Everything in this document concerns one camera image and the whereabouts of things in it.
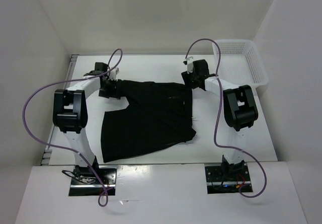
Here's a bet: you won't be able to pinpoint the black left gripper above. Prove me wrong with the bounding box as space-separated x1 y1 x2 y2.
98 78 121 100

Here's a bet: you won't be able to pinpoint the black shorts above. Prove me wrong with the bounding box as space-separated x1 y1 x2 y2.
101 80 196 163

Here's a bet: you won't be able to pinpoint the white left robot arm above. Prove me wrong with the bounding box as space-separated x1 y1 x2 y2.
53 62 119 184

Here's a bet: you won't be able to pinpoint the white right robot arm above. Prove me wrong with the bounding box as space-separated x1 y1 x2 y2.
181 57 258 180

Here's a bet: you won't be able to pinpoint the white plastic basket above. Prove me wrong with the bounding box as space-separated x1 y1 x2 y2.
212 39 269 89

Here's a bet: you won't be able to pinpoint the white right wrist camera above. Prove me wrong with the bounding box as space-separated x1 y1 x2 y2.
183 56 194 74

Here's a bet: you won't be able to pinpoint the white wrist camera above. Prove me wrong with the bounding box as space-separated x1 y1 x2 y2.
107 67 119 81
183 56 194 74

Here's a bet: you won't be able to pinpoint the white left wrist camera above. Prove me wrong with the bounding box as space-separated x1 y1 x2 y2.
107 67 119 81

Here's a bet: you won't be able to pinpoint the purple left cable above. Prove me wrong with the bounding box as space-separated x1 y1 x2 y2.
22 48 124 207

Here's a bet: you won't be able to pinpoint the purple cable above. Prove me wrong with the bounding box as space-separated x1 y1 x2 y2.
186 39 267 198
22 48 124 207

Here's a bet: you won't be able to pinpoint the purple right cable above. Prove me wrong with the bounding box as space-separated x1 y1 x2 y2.
186 39 267 198

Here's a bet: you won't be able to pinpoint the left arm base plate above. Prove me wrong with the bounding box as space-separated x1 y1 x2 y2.
62 167 117 196

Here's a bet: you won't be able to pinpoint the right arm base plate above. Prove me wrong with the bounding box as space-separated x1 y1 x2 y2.
205 163 253 194

